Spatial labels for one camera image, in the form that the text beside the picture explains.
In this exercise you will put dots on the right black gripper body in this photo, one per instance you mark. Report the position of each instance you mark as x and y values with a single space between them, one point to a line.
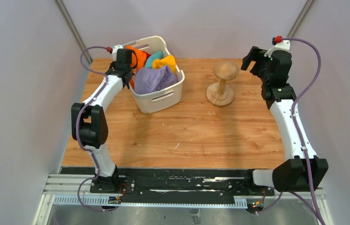
259 68

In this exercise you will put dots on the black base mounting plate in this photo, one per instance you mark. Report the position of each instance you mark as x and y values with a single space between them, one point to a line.
174 187

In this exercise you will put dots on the teal bucket hat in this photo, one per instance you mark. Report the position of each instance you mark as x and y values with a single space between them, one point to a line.
156 56

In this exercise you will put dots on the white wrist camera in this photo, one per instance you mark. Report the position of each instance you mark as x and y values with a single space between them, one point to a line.
282 46
115 50

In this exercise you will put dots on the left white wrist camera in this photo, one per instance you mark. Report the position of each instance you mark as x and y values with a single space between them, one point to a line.
115 50

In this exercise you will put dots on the white plastic basket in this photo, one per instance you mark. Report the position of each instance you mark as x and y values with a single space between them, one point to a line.
167 97

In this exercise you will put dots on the wooden hat stand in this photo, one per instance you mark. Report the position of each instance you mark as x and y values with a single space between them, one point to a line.
220 94

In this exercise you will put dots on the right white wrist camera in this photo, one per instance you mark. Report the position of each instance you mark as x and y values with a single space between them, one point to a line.
282 46

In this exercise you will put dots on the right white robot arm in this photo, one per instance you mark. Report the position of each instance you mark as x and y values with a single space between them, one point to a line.
302 169

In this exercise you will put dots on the aluminium frame rail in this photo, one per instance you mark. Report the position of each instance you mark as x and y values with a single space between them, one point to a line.
70 189

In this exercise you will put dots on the purple bucket hat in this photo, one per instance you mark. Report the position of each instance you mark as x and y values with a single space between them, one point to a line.
150 80

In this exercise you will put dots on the orange bucket hat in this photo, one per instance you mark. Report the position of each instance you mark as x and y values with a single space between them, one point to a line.
139 59

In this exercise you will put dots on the yellow bucket hat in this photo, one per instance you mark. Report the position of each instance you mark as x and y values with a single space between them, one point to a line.
166 61

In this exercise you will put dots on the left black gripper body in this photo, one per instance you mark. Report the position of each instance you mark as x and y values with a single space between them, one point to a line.
129 71

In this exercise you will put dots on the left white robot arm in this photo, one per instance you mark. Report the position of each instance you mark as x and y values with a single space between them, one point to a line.
88 122

